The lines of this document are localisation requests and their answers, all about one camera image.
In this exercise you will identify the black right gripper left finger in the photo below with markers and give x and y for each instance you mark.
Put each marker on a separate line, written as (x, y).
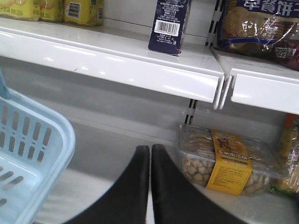
(126, 201)

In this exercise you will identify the yellow snack packages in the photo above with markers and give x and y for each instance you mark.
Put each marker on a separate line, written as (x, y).
(88, 13)

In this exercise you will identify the light blue plastic basket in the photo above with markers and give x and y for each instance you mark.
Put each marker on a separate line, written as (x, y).
(36, 145)

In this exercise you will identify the dark blue Danisa cookie box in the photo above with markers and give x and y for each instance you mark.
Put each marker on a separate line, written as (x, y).
(169, 26)

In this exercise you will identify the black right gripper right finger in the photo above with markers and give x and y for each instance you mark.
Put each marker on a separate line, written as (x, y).
(176, 200)

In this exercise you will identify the white store shelving unit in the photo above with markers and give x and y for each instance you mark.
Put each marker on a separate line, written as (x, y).
(117, 94)

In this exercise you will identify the large biscuit bag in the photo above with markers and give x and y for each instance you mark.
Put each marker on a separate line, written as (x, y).
(261, 28)

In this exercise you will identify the clear cookie tub yellow label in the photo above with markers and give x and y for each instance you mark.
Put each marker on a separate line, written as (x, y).
(227, 162)

